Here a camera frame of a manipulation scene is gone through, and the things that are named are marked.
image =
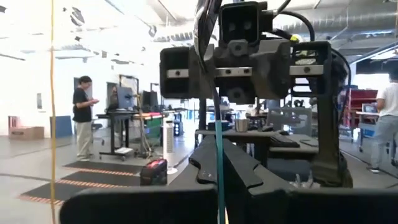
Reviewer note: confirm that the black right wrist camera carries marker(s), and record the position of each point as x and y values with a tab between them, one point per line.
239	25

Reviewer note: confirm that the person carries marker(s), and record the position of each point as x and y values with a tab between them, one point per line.
387	102
81	105

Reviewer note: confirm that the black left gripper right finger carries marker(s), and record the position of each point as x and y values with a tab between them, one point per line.
311	207

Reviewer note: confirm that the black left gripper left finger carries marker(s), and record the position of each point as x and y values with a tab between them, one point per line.
140	205

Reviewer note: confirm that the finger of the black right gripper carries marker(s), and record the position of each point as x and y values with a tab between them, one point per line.
174	84
311	84

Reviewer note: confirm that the grey desk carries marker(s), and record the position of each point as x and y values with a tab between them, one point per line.
248	133

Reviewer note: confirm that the black mat orange striped edge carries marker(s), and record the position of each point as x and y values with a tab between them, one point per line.
77	191
102	168

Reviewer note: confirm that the silver ventilation duct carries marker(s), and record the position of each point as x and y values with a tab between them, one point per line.
357	15

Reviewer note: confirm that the black keyboard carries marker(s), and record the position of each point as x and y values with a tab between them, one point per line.
284	141

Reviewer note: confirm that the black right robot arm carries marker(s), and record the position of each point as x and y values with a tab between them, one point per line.
326	140

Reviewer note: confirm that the black standing desk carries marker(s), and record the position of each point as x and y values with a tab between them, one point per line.
115	116

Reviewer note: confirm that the cardboard box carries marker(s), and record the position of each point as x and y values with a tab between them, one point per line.
26	133

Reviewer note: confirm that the blue panel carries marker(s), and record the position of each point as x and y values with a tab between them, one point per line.
62	126

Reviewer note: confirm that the computer monitor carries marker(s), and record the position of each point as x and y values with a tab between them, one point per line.
124	96

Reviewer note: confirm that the white tower fan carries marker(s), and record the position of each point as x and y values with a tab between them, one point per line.
169	140

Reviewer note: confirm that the metal cup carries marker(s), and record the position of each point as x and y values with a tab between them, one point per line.
242	125

